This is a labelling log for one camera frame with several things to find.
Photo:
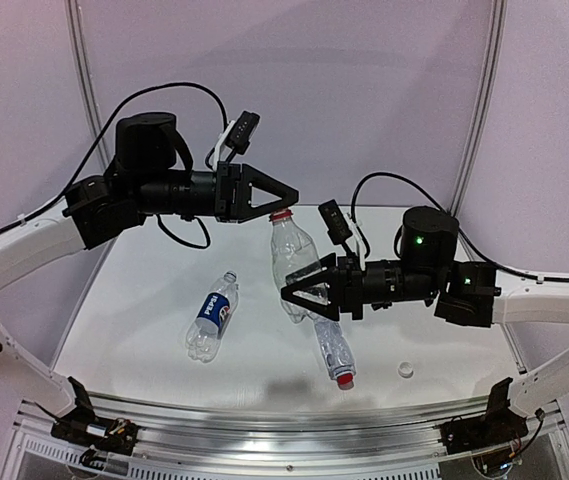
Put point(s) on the crushed bottle red cap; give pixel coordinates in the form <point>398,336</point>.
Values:
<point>336,353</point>

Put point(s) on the right aluminium frame post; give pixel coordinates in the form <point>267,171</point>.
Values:
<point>481,104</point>

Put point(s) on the aluminium frame post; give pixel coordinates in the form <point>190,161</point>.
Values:
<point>101,155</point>
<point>481,104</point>

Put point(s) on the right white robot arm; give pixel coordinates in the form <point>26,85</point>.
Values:
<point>470,294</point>

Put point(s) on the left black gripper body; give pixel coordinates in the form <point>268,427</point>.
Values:
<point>229,191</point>

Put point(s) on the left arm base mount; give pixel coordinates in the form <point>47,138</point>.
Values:
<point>99,435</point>

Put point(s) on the clear bottle red cap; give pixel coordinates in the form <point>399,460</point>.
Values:
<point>291,249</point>

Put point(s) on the white bottle cap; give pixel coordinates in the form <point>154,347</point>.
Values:
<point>405,370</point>

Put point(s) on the Pepsi label plastic bottle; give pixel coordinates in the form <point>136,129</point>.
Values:
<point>204,336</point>

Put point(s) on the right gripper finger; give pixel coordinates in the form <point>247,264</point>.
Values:
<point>324,272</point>
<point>313,292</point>

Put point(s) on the left aluminium frame post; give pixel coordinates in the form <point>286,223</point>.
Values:
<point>101,155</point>

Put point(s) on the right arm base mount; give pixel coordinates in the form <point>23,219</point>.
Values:
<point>497,425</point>

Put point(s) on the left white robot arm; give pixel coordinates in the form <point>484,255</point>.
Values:
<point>97,210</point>

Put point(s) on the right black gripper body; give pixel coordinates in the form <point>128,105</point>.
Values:
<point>347,288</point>

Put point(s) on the front aluminium rail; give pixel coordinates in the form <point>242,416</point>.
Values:
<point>189,443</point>

